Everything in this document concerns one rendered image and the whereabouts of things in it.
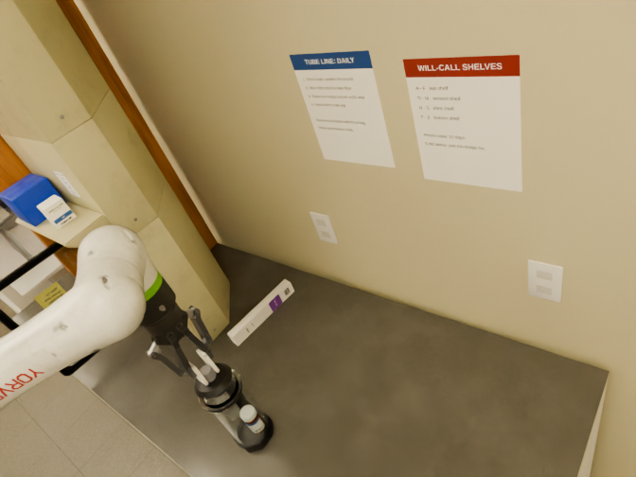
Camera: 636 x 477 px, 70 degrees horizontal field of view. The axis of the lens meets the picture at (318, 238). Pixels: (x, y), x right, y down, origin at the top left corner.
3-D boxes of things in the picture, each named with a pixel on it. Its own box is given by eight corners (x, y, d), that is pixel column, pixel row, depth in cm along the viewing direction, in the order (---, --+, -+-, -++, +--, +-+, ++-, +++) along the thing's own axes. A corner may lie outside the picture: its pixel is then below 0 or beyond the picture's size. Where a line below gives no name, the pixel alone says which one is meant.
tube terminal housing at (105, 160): (199, 270, 179) (79, 87, 132) (256, 292, 160) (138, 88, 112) (151, 317, 167) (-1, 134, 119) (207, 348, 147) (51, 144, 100)
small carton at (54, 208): (68, 212, 119) (54, 194, 115) (77, 216, 116) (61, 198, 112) (52, 224, 116) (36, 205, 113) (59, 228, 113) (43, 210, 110)
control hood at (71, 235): (71, 220, 138) (49, 194, 131) (127, 243, 118) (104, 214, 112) (38, 246, 132) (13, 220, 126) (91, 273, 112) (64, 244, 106)
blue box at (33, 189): (52, 198, 129) (30, 172, 123) (68, 203, 123) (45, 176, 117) (21, 220, 124) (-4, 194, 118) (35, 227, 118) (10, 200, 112)
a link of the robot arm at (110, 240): (126, 203, 80) (67, 229, 80) (123, 242, 70) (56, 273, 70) (166, 259, 89) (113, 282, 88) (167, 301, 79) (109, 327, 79)
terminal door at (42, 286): (143, 313, 162) (73, 230, 137) (67, 379, 149) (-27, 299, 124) (142, 312, 163) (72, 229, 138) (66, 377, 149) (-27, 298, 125)
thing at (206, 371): (219, 362, 110) (206, 345, 106) (243, 378, 105) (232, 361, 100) (191, 393, 106) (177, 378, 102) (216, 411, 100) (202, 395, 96)
